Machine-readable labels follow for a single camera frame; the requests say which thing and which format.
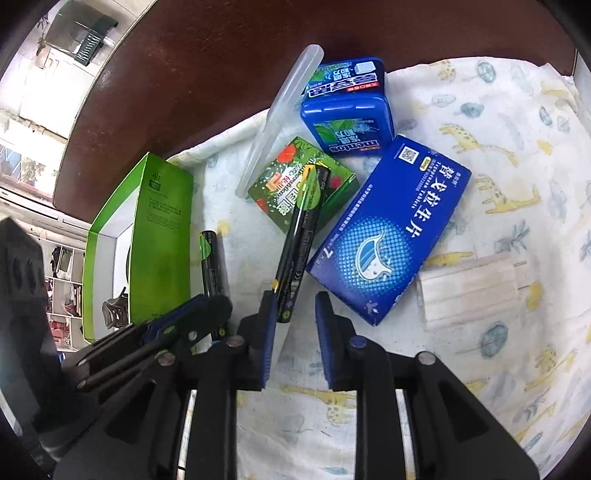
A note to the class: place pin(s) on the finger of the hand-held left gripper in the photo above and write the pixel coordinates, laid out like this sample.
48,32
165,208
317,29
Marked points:
184,310
207,314

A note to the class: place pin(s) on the window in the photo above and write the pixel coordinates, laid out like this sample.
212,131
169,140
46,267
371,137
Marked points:
27,161

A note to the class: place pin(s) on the grey wall dispenser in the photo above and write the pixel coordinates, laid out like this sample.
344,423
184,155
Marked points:
87,41

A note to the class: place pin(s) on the olive grey hair claw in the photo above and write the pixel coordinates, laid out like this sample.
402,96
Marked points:
115,311

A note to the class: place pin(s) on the clear plastic tube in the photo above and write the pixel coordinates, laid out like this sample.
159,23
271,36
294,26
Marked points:
281,106

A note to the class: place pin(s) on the green cardboard box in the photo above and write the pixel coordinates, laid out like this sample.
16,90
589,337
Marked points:
161,221

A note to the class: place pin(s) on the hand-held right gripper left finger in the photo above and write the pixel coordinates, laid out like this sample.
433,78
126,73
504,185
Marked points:
268,341

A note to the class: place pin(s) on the black green battery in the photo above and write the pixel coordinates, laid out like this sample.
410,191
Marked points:
212,272
295,249

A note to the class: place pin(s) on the giraffe printed cloth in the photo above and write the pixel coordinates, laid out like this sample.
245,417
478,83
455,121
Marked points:
461,392

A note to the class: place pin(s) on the white storage shelf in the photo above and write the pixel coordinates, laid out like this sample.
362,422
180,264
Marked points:
64,295

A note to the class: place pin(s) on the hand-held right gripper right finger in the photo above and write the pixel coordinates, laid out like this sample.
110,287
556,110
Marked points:
325,341

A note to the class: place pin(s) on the blue mint tin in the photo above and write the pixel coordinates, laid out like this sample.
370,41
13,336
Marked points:
351,120

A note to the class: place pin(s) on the dark brown wooden headboard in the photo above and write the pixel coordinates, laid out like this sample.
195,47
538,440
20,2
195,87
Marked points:
207,69

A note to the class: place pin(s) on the small green printed box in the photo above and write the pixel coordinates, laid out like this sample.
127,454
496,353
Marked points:
277,189

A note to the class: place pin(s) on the blue medicine box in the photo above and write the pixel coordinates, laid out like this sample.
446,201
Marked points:
392,240

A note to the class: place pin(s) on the white charger plug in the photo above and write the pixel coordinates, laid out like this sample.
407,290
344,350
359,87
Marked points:
466,290

